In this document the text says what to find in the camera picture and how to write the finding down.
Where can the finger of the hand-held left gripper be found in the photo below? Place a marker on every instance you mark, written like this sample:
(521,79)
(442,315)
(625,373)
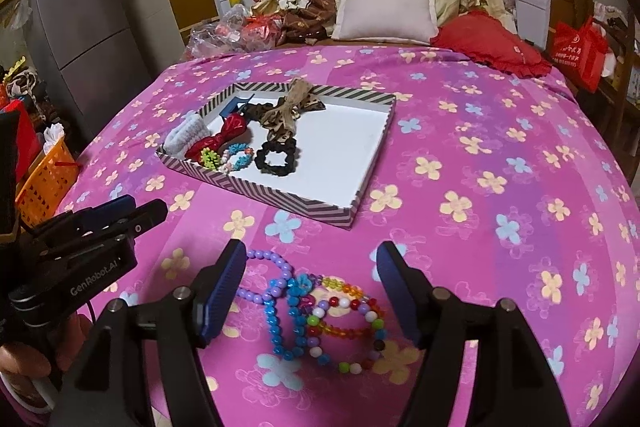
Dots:
(110,207)
(150,209)

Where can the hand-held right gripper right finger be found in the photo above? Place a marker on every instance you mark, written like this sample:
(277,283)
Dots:
(392,292)

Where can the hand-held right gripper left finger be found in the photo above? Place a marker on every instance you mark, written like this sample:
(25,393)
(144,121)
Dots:
(225,292)

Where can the white fluffy scrunchie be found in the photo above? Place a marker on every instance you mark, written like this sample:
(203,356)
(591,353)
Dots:
(185,134)

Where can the red satin bow hair clip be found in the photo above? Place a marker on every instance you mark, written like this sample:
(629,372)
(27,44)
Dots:
(232,124)

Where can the black scrunchie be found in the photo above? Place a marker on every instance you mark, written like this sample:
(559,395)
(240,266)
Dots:
(262,157)

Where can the blue hair claw clip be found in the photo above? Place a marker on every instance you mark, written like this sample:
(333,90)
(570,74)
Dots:
(227,107)

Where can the dark patterned scrunchie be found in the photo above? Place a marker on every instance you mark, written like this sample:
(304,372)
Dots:
(257,109)

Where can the striped shallow cardboard box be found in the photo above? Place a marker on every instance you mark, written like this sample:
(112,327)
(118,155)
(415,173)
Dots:
(340,147)

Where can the person's left hand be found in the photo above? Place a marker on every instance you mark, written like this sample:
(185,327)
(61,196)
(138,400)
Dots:
(12,359)

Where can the orange plastic basket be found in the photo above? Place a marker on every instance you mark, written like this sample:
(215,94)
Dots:
(45,187)

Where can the white plastic bag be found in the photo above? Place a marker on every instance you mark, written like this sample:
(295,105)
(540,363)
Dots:
(52,134)

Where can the red cloth bag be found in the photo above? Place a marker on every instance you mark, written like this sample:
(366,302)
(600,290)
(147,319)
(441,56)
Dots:
(27,142)

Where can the pink floral bedsheet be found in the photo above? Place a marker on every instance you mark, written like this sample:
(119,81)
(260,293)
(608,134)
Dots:
(475,187)

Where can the grey refrigerator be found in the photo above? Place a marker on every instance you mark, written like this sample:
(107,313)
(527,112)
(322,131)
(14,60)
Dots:
(90,22)

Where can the clear plastic bag of goods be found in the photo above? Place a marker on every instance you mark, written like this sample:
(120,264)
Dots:
(220,32)

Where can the red ruffled cushion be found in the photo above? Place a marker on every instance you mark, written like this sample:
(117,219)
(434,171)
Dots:
(490,42)

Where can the white pillow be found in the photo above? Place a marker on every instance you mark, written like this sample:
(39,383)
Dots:
(385,7)

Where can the red printed shopping bag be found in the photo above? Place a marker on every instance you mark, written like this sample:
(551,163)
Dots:
(577,52)

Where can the wooden shelf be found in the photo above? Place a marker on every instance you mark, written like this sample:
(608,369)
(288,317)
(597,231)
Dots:
(622,72)

